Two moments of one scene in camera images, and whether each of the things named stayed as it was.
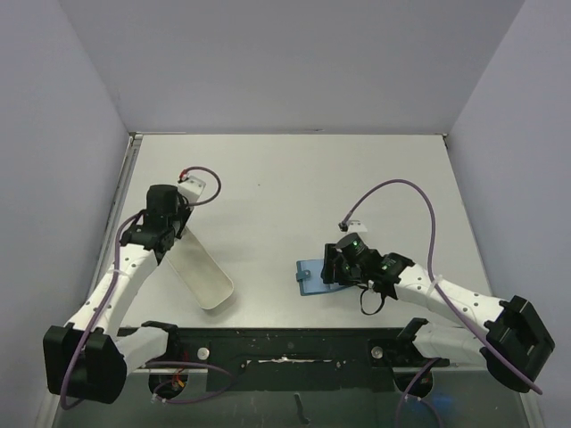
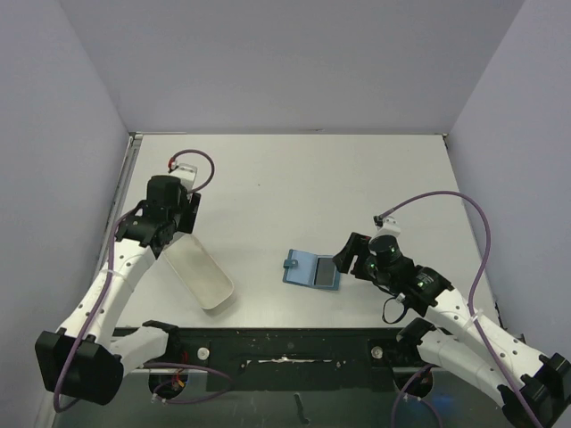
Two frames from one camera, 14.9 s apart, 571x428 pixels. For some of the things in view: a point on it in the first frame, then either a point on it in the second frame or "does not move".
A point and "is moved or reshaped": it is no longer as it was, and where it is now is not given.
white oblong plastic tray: [209, 283] does not move
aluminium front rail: [142, 406] does not move
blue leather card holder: [309, 274] is moved or reshaped
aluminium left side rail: [134, 142] does not move
